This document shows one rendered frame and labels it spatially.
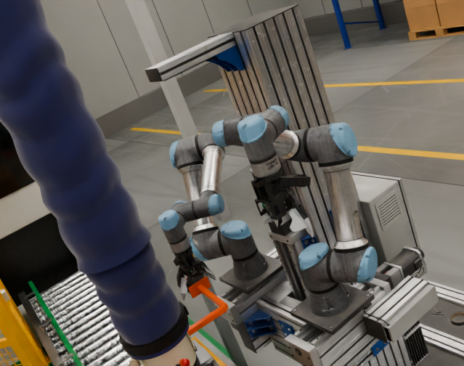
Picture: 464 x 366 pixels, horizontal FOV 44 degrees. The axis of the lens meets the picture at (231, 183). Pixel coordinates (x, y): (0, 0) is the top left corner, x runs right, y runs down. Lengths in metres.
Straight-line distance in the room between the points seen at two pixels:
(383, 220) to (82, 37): 9.59
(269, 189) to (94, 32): 10.17
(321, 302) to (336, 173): 0.47
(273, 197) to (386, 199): 0.91
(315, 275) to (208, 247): 0.59
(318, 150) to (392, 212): 0.62
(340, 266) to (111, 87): 9.91
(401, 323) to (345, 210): 0.48
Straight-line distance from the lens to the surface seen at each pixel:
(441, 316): 3.27
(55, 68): 1.57
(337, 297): 2.05
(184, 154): 2.45
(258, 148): 1.45
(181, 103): 5.27
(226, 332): 3.20
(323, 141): 1.86
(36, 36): 1.56
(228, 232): 2.35
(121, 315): 1.78
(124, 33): 11.76
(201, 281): 2.23
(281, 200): 1.51
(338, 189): 1.88
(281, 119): 1.54
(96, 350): 3.49
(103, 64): 11.54
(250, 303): 2.45
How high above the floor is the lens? 2.26
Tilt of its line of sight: 20 degrees down
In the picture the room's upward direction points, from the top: 22 degrees counter-clockwise
